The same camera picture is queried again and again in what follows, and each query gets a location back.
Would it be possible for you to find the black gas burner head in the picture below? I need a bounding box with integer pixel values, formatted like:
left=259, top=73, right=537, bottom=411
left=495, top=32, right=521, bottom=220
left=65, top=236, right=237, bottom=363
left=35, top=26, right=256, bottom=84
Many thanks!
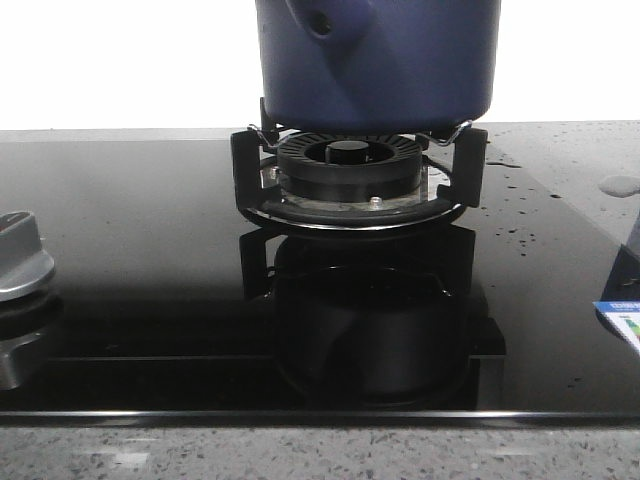
left=277, top=133, right=422, bottom=202

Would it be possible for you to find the black glass cooktop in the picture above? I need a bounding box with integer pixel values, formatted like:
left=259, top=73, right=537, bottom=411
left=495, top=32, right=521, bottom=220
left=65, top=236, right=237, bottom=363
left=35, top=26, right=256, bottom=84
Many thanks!
left=1, top=139, right=639, bottom=425

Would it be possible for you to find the silver stove control knob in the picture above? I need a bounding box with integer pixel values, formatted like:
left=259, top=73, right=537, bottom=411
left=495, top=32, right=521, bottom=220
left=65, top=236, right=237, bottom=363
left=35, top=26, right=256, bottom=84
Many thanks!
left=1, top=211, right=55, bottom=302

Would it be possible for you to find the black pot support grate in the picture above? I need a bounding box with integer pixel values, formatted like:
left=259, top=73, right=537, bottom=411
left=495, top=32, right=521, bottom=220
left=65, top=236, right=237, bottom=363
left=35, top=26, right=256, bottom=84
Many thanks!
left=231, top=113, right=488, bottom=232

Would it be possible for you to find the blue cooking pot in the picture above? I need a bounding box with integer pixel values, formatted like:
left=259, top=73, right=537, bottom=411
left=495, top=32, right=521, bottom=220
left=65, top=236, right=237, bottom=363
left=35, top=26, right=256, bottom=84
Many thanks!
left=255, top=1, right=501, bottom=134

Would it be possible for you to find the energy label sticker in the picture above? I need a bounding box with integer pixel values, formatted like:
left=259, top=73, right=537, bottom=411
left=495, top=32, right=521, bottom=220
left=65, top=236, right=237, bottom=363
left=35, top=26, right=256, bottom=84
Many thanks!
left=593, top=300, right=640, bottom=356

